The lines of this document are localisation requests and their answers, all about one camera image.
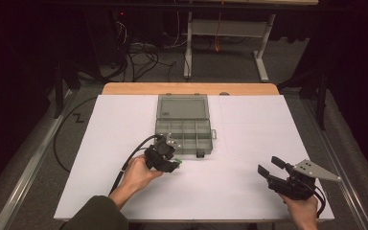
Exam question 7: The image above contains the person's left hand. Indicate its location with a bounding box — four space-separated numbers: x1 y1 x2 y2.
119 154 164 196

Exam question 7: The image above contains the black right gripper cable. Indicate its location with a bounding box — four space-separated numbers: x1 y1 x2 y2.
312 186 327 219

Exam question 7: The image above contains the dark computer tower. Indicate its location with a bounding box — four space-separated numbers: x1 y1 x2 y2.
85 8 132 70

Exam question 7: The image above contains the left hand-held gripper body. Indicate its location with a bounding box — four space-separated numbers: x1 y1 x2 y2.
144 133 181 171

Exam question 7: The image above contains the orange cable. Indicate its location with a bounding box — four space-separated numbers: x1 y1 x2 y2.
215 0 225 53

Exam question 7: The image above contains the white cable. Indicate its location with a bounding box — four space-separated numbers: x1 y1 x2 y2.
164 12 188 49

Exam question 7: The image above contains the tangle of black cables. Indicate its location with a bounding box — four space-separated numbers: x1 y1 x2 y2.
108 41 178 82

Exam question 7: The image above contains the person's right hand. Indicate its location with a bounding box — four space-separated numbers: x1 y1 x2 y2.
280 195 319 230

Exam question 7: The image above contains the black metal stand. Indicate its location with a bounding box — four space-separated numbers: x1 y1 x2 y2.
53 60 81 120
277 68 330 131

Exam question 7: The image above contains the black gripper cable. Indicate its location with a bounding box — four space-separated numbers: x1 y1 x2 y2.
312 186 327 219
108 133 162 196

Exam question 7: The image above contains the grey plastic compartment box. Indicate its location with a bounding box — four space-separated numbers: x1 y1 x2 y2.
154 93 219 159

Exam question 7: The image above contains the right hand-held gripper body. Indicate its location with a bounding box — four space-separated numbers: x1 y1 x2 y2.
266 158 342 201

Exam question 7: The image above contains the black floor cable loop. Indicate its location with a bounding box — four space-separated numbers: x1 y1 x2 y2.
53 96 99 173

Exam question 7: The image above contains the white table mat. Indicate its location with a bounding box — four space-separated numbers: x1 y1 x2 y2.
53 94 335 221

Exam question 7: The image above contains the white metal desk frame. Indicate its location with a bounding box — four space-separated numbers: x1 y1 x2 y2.
183 11 276 83

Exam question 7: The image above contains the aluminium floor rail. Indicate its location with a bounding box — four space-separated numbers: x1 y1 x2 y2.
301 99 368 230
0 89 75 230

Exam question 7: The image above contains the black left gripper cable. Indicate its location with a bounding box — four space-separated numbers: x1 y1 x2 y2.
108 133 162 196

